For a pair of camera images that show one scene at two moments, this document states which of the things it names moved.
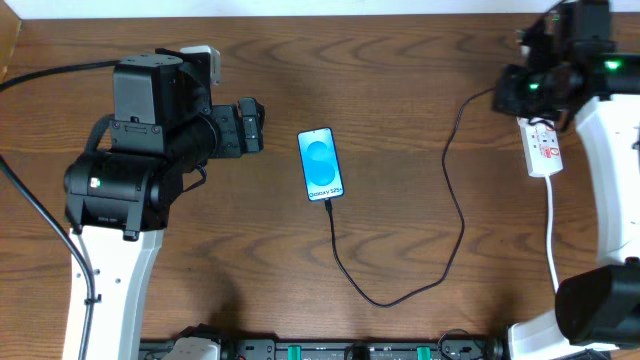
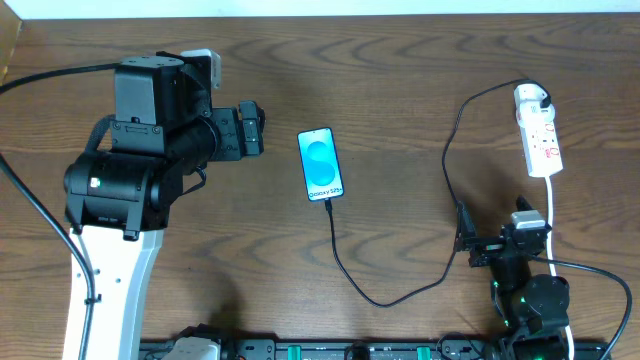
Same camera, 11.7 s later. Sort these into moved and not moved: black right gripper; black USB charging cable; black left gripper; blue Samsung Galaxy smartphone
Moved: black right gripper
Not moved: black USB charging cable; blue Samsung Galaxy smartphone; black left gripper
